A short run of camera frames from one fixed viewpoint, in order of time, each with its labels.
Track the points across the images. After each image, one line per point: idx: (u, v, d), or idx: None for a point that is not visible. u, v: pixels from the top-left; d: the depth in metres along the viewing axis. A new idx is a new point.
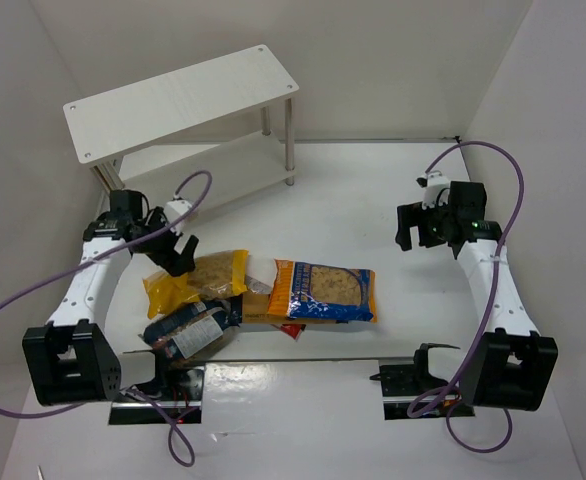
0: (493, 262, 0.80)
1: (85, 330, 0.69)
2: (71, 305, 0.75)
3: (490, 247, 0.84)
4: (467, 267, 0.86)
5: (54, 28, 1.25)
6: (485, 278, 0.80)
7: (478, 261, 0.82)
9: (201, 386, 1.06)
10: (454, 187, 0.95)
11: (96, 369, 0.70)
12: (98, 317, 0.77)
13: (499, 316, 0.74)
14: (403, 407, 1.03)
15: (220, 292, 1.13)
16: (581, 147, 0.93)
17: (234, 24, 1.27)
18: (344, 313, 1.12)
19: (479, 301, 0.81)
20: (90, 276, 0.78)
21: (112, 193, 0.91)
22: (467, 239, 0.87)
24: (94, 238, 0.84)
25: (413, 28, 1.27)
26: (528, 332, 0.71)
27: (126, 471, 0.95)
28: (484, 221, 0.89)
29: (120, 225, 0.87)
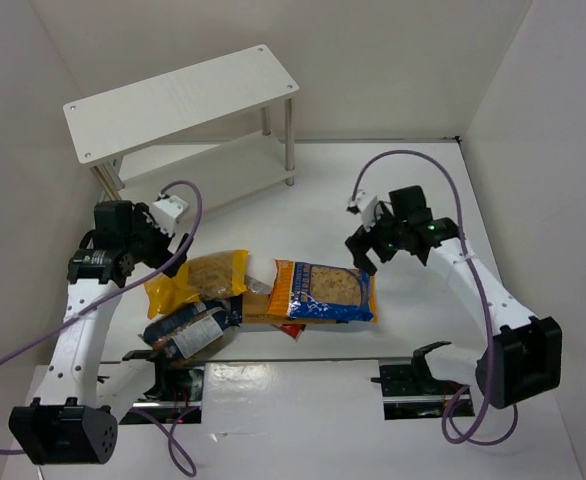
0: (467, 261, 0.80)
1: (74, 412, 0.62)
2: (58, 378, 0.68)
3: (455, 245, 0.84)
4: (441, 271, 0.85)
5: (54, 28, 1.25)
6: (466, 279, 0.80)
7: (452, 262, 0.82)
9: (200, 386, 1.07)
10: (396, 198, 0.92)
11: (90, 447, 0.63)
12: (87, 388, 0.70)
13: (498, 313, 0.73)
14: (403, 407, 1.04)
15: (220, 292, 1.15)
16: (581, 147, 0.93)
17: (234, 24, 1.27)
18: (344, 313, 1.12)
19: (468, 301, 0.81)
20: (76, 338, 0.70)
21: (101, 211, 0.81)
22: (433, 245, 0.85)
24: (80, 281, 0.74)
25: (413, 28, 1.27)
26: (528, 318, 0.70)
27: (127, 471, 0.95)
28: (438, 222, 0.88)
29: (108, 257, 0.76)
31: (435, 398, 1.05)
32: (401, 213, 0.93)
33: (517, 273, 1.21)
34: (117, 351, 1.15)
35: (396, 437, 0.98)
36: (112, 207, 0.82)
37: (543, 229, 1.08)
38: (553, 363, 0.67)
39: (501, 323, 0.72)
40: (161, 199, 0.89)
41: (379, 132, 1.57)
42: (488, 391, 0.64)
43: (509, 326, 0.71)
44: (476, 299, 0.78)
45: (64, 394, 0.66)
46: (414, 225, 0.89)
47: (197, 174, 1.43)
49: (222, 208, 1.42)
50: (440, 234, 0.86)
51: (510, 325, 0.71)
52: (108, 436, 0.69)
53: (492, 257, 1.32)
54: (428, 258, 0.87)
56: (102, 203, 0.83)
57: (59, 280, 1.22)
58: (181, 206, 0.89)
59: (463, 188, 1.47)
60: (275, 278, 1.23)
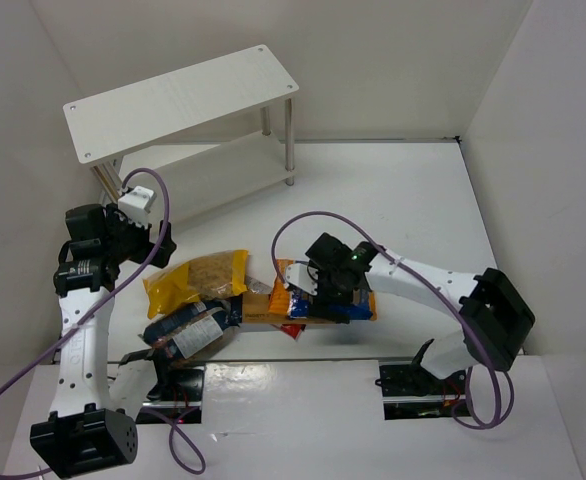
0: (400, 268, 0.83)
1: (95, 416, 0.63)
2: (71, 389, 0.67)
3: (382, 260, 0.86)
4: (388, 288, 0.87)
5: (54, 28, 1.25)
6: (408, 280, 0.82)
7: (389, 273, 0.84)
9: (201, 386, 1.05)
10: (315, 254, 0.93)
11: (116, 446, 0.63)
12: (102, 394, 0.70)
13: (451, 290, 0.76)
14: (403, 407, 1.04)
15: (220, 292, 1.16)
16: (581, 147, 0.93)
17: (234, 24, 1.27)
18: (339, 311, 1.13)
19: (423, 297, 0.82)
20: (80, 348, 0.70)
21: (74, 220, 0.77)
22: (365, 270, 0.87)
24: (70, 292, 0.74)
25: (413, 29, 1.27)
26: (475, 280, 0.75)
27: (127, 471, 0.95)
28: (358, 249, 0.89)
29: (94, 265, 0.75)
31: (435, 398, 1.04)
32: (326, 263, 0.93)
33: (517, 273, 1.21)
34: (117, 351, 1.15)
35: (396, 436, 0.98)
36: (82, 213, 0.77)
37: (544, 229, 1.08)
38: (517, 302, 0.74)
39: (458, 295, 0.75)
40: (126, 192, 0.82)
41: (379, 132, 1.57)
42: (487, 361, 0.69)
43: (466, 295, 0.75)
44: (426, 291, 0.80)
45: (81, 403, 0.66)
46: (342, 265, 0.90)
47: (197, 174, 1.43)
49: (222, 208, 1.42)
50: (367, 258, 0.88)
51: (466, 293, 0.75)
52: (130, 437, 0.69)
53: (492, 258, 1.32)
54: (370, 283, 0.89)
56: (74, 210, 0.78)
57: None
58: (148, 195, 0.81)
59: (463, 188, 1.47)
60: (275, 278, 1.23)
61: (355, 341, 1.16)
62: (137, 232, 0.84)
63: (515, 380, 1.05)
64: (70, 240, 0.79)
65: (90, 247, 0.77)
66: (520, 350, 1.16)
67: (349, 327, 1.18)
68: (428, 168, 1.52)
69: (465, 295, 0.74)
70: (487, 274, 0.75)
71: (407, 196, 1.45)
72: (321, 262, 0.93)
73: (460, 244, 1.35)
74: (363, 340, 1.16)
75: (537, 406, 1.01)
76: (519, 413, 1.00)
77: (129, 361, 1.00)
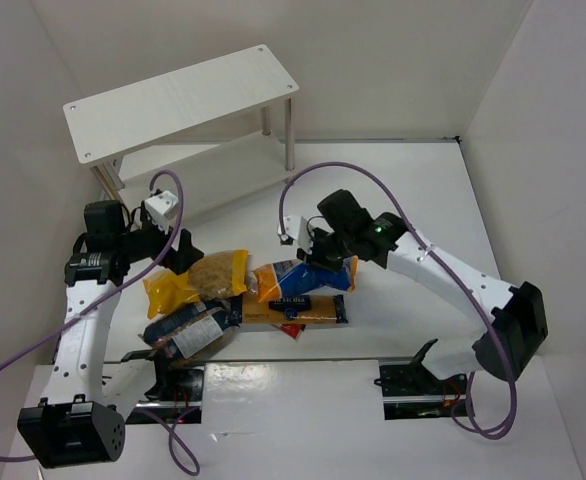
0: (430, 257, 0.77)
1: (84, 407, 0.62)
2: (64, 377, 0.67)
3: (410, 240, 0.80)
4: (408, 272, 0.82)
5: (54, 28, 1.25)
6: (437, 271, 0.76)
7: (417, 260, 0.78)
9: (201, 386, 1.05)
10: (329, 212, 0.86)
11: (101, 442, 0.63)
12: (94, 386, 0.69)
13: (483, 296, 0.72)
14: (403, 407, 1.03)
15: (220, 292, 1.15)
16: (580, 147, 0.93)
17: (234, 24, 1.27)
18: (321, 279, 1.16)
19: (446, 292, 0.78)
20: (79, 338, 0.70)
21: (91, 211, 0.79)
22: (390, 248, 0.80)
24: (78, 282, 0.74)
25: (413, 29, 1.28)
26: (509, 292, 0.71)
27: (127, 471, 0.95)
28: (382, 221, 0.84)
29: (105, 258, 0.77)
31: (435, 398, 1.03)
32: (342, 227, 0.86)
33: (517, 273, 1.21)
34: (117, 351, 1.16)
35: (395, 436, 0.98)
36: (102, 206, 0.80)
37: (544, 229, 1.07)
38: (540, 320, 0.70)
39: (490, 305, 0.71)
40: (153, 195, 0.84)
41: (379, 132, 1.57)
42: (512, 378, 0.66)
43: (499, 306, 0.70)
44: (453, 289, 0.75)
45: (71, 392, 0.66)
46: (360, 234, 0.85)
47: (197, 174, 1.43)
49: (222, 208, 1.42)
50: (392, 233, 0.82)
51: (499, 304, 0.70)
52: (117, 434, 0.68)
53: (492, 258, 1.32)
54: (388, 262, 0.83)
56: (94, 204, 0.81)
57: (59, 280, 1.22)
58: (171, 202, 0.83)
59: (463, 189, 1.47)
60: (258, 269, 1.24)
61: (354, 340, 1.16)
62: (157, 235, 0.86)
63: (515, 380, 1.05)
64: (85, 233, 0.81)
65: (106, 242, 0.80)
66: None
67: (349, 327, 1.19)
68: (428, 168, 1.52)
69: (499, 306, 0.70)
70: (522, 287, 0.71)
71: (407, 196, 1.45)
72: (336, 224, 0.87)
73: (460, 244, 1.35)
74: (363, 340, 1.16)
75: (537, 406, 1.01)
76: (518, 413, 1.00)
77: (130, 360, 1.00)
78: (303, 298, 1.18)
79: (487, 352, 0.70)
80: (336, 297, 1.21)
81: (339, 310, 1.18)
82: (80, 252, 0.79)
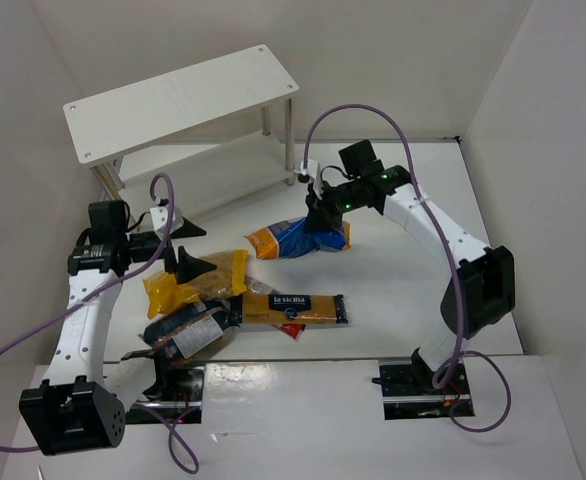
0: (422, 206, 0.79)
1: (84, 387, 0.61)
2: (66, 360, 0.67)
3: (409, 190, 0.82)
4: (399, 219, 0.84)
5: (54, 27, 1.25)
6: (424, 220, 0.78)
7: (409, 208, 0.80)
9: (201, 386, 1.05)
10: (347, 155, 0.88)
11: (101, 426, 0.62)
12: (95, 370, 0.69)
13: (456, 248, 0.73)
14: (403, 407, 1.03)
15: (220, 292, 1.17)
16: (581, 148, 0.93)
17: (234, 24, 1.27)
18: (316, 239, 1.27)
19: (427, 243, 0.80)
20: (81, 323, 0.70)
21: (95, 206, 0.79)
22: (388, 194, 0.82)
24: (81, 271, 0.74)
25: (413, 28, 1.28)
26: (483, 250, 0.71)
27: (126, 471, 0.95)
28: (390, 170, 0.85)
29: (108, 249, 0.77)
31: (435, 398, 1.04)
32: (354, 171, 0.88)
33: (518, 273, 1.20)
34: (117, 351, 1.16)
35: (395, 436, 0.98)
36: (106, 202, 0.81)
37: (544, 229, 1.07)
38: (507, 287, 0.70)
39: (460, 257, 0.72)
40: (154, 206, 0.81)
41: (379, 132, 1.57)
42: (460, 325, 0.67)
43: (468, 259, 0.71)
44: (433, 240, 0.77)
45: (72, 375, 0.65)
46: (365, 180, 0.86)
47: (197, 173, 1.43)
49: (222, 208, 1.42)
50: (395, 182, 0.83)
51: (469, 258, 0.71)
52: (117, 421, 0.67)
53: None
54: (384, 208, 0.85)
56: (99, 201, 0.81)
57: (59, 280, 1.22)
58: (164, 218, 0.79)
59: (463, 189, 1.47)
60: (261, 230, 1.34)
61: (354, 340, 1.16)
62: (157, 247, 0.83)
63: (516, 380, 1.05)
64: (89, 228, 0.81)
65: (108, 236, 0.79)
66: (520, 350, 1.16)
67: (349, 327, 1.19)
68: (428, 168, 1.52)
69: (468, 259, 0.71)
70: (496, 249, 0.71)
71: None
72: (349, 168, 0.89)
73: None
74: (363, 340, 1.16)
75: (537, 407, 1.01)
76: (519, 414, 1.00)
77: (130, 358, 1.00)
78: (303, 298, 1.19)
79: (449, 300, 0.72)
80: (336, 297, 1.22)
81: (339, 310, 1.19)
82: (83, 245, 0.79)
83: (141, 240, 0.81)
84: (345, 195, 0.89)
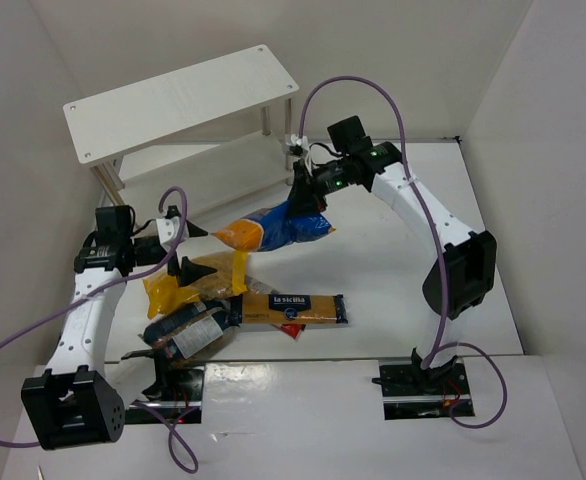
0: (410, 186, 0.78)
1: (85, 376, 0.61)
2: (69, 351, 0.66)
3: (399, 170, 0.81)
4: (387, 198, 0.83)
5: (54, 28, 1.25)
6: (411, 202, 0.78)
7: (397, 188, 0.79)
9: (201, 386, 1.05)
10: (335, 133, 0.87)
11: (101, 418, 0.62)
12: (97, 363, 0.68)
13: (442, 232, 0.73)
14: (403, 407, 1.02)
15: (220, 292, 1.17)
16: (580, 148, 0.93)
17: (234, 24, 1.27)
18: (296, 225, 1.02)
19: (414, 224, 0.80)
20: (85, 316, 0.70)
21: (102, 210, 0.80)
22: (377, 173, 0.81)
24: (86, 270, 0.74)
25: (413, 29, 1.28)
26: (468, 235, 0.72)
27: (126, 471, 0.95)
28: (379, 147, 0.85)
29: (114, 250, 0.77)
31: (435, 398, 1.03)
32: (343, 146, 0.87)
33: (518, 273, 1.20)
34: (117, 351, 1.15)
35: (395, 435, 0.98)
36: (112, 206, 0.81)
37: (544, 229, 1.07)
38: (488, 269, 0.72)
39: (446, 241, 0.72)
40: (161, 217, 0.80)
41: (379, 132, 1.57)
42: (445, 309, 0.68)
43: (453, 243, 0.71)
44: (420, 223, 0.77)
45: (74, 366, 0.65)
46: (356, 155, 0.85)
47: (197, 173, 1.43)
49: (226, 207, 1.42)
50: (384, 160, 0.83)
51: (454, 242, 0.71)
52: (116, 416, 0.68)
53: None
54: (372, 187, 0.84)
56: (105, 204, 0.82)
57: (58, 281, 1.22)
58: (172, 233, 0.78)
59: (462, 189, 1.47)
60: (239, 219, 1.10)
61: (354, 340, 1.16)
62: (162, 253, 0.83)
63: (516, 381, 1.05)
64: (95, 232, 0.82)
65: (114, 237, 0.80)
66: (520, 350, 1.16)
67: (349, 327, 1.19)
68: (428, 168, 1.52)
69: (453, 243, 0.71)
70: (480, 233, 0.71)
71: None
72: (338, 145, 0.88)
73: None
74: (363, 340, 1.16)
75: (537, 406, 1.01)
76: (519, 413, 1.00)
77: (130, 357, 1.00)
78: (303, 298, 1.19)
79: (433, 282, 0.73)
80: (336, 297, 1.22)
81: (339, 310, 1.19)
82: (88, 246, 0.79)
83: (147, 243, 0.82)
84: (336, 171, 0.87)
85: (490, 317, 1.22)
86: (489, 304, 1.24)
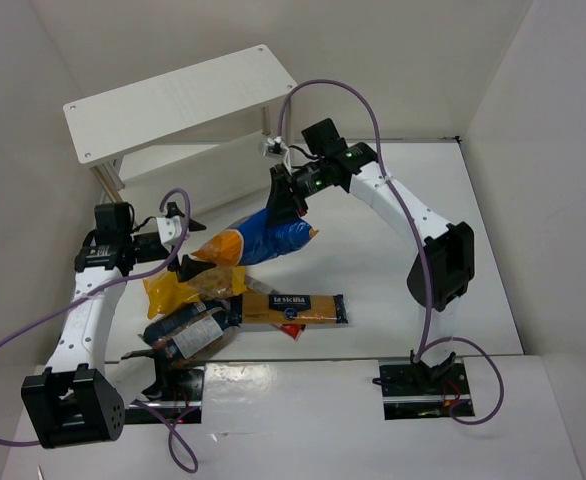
0: (387, 185, 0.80)
1: (85, 375, 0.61)
2: (68, 349, 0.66)
3: (375, 169, 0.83)
4: (365, 198, 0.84)
5: (54, 28, 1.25)
6: (389, 199, 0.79)
7: (375, 187, 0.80)
9: (200, 386, 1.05)
10: (310, 136, 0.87)
11: (101, 417, 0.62)
12: (97, 361, 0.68)
13: (422, 226, 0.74)
14: (403, 407, 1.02)
15: (220, 292, 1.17)
16: (580, 148, 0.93)
17: (234, 24, 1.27)
18: (277, 234, 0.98)
19: (394, 221, 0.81)
20: (85, 314, 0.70)
21: (101, 208, 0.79)
22: (354, 173, 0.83)
24: (87, 269, 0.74)
25: (413, 29, 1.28)
26: (445, 227, 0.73)
27: (126, 472, 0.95)
28: (354, 148, 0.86)
29: (114, 249, 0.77)
31: (435, 398, 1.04)
32: (319, 149, 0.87)
33: (518, 273, 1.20)
34: (117, 351, 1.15)
35: (396, 435, 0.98)
36: (112, 203, 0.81)
37: (544, 229, 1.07)
38: (468, 259, 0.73)
39: (425, 234, 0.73)
40: (161, 216, 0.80)
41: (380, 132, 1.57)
42: (429, 300, 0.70)
43: (432, 237, 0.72)
44: (400, 218, 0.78)
45: (74, 364, 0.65)
46: (332, 157, 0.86)
47: (197, 174, 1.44)
49: (234, 206, 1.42)
50: (360, 162, 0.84)
51: (432, 234, 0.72)
52: (117, 414, 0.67)
53: (491, 259, 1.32)
54: (350, 187, 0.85)
56: (105, 203, 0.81)
57: (58, 281, 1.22)
58: (172, 233, 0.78)
59: (462, 189, 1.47)
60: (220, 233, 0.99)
61: (354, 340, 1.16)
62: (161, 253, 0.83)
63: (516, 380, 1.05)
64: (95, 231, 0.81)
65: (113, 236, 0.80)
66: (520, 350, 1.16)
67: (349, 327, 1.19)
68: (428, 168, 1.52)
69: (432, 236, 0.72)
70: (458, 224, 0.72)
71: None
72: (313, 148, 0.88)
73: None
74: (363, 340, 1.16)
75: (537, 406, 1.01)
76: (519, 413, 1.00)
77: (130, 356, 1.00)
78: (303, 298, 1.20)
79: (415, 274, 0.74)
80: (336, 297, 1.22)
81: (339, 310, 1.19)
82: (88, 245, 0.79)
83: (146, 241, 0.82)
84: (315, 172, 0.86)
85: (490, 317, 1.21)
86: (489, 304, 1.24)
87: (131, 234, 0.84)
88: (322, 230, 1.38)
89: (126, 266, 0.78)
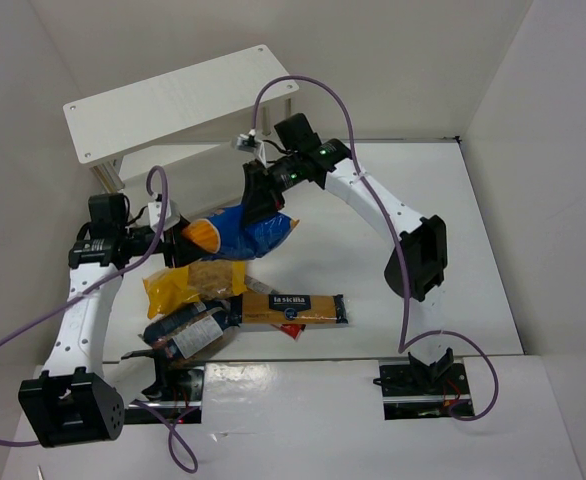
0: (360, 181, 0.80)
1: (83, 377, 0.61)
2: (65, 351, 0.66)
3: (349, 166, 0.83)
4: (340, 194, 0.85)
5: (55, 29, 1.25)
6: (364, 196, 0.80)
7: (349, 184, 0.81)
9: (201, 386, 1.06)
10: (282, 132, 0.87)
11: (101, 417, 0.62)
12: (95, 362, 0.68)
13: (397, 222, 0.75)
14: (403, 407, 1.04)
15: (220, 292, 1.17)
16: (579, 147, 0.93)
17: (234, 24, 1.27)
18: (255, 233, 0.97)
19: (370, 218, 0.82)
20: (81, 315, 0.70)
21: (93, 201, 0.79)
22: (329, 170, 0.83)
24: (81, 265, 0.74)
25: (413, 28, 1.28)
26: (419, 221, 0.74)
27: (126, 471, 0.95)
28: (327, 145, 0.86)
29: (108, 243, 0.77)
31: (435, 398, 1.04)
32: (291, 145, 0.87)
33: (518, 273, 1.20)
34: (117, 351, 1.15)
35: (396, 435, 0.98)
36: (105, 195, 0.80)
37: (544, 229, 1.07)
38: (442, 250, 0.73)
39: (401, 229, 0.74)
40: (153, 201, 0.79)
41: (379, 132, 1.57)
42: (406, 292, 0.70)
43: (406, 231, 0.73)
44: (375, 214, 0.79)
45: (72, 366, 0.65)
46: (307, 154, 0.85)
47: (197, 175, 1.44)
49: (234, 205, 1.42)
50: (333, 158, 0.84)
51: (407, 229, 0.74)
52: (116, 413, 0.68)
53: (491, 259, 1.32)
54: (326, 184, 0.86)
56: (98, 194, 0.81)
57: (58, 281, 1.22)
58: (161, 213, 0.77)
59: (463, 189, 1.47)
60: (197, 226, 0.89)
61: (354, 340, 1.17)
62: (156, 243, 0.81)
63: (516, 380, 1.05)
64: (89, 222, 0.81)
65: (108, 229, 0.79)
66: (520, 350, 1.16)
67: (348, 327, 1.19)
68: (428, 168, 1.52)
69: (406, 231, 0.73)
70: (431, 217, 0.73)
71: (407, 197, 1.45)
72: (286, 144, 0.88)
73: (458, 243, 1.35)
74: (363, 340, 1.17)
75: (536, 405, 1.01)
76: (519, 413, 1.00)
77: (131, 356, 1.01)
78: (303, 298, 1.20)
79: (392, 266, 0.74)
80: (336, 297, 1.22)
81: (339, 310, 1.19)
82: (81, 239, 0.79)
83: (140, 233, 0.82)
84: (288, 166, 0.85)
85: (490, 316, 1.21)
86: (490, 304, 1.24)
87: (126, 227, 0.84)
88: (322, 229, 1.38)
89: (121, 259, 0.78)
